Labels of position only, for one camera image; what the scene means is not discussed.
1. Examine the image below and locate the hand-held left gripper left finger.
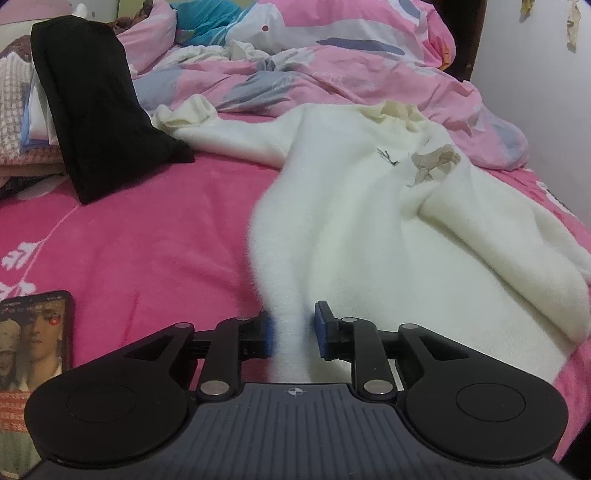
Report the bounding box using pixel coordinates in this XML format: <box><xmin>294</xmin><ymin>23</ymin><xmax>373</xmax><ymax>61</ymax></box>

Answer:
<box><xmin>122</xmin><ymin>310</ymin><xmax>278</xmax><ymax>402</ymax></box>

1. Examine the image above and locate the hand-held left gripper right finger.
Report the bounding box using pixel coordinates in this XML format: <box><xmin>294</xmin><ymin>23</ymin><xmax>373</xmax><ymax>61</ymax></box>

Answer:
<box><xmin>314</xmin><ymin>300</ymin><xmax>467</xmax><ymax>402</ymax></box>

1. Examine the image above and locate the white sweater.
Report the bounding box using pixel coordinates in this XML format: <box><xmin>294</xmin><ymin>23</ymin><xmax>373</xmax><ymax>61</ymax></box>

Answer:
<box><xmin>152</xmin><ymin>95</ymin><xmax>591</xmax><ymax>385</ymax></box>

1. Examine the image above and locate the pink floral bed sheet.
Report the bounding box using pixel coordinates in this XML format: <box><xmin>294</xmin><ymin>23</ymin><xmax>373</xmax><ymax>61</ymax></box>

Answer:
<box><xmin>0</xmin><ymin>150</ymin><xmax>591</xmax><ymax>416</ymax></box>

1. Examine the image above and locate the black smartphone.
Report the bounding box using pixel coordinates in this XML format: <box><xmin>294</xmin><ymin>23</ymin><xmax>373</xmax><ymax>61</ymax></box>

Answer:
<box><xmin>0</xmin><ymin>290</ymin><xmax>75</xmax><ymax>476</ymax></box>

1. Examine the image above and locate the pink patterned duvet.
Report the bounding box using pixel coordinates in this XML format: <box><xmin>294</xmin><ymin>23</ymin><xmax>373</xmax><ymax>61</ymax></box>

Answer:
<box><xmin>115</xmin><ymin>0</ymin><xmax>529</xmax><ymax>172</ymax></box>

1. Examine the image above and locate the black folded garment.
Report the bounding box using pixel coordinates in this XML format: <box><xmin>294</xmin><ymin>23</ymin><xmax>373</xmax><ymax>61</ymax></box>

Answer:
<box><xmin>30</xmin><ymin>15</ymin><xmax>195</xmax><ymax>205</ymax></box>

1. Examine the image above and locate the beige folded garment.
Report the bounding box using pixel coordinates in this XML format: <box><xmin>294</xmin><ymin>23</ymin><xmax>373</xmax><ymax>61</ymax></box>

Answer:
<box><xmin>0</xmin><ymin>161</ymin><xmax>65</xmax><ymax>180</ymax></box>

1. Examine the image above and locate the teal cloth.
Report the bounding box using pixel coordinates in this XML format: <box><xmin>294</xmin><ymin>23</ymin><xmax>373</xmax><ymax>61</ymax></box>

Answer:
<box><xmin>171</xmin><ymin>0</ymin><xmax>252</xmax><ymax>47</ymax></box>

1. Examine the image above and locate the wooden door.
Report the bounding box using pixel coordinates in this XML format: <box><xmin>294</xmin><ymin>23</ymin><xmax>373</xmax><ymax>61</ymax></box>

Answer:
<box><xmin>450</xmin><ymin>0</ymin><xmax>488</xmax><ymax>81</ymax></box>

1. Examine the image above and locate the pink white checked garment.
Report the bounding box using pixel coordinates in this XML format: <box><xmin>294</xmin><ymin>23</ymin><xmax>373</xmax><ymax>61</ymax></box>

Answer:
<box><xmin>0</xmin><ymin>53</ymin><xmax>40</xmax><ymax>155</ymax></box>

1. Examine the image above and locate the maroon fuzzy blanket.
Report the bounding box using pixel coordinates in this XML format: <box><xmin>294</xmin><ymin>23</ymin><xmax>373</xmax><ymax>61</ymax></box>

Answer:
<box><xmin>0</xmin><ymin>34</ymin><xmax>34</xmax><ymax>62</ymax></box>

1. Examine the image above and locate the pink white headboard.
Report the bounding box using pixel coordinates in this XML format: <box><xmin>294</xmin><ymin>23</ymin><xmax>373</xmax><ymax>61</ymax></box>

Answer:
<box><xmin>0</xmin><ymin>0</ymin><xmax>75</xmax><ymax>12</ymax></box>

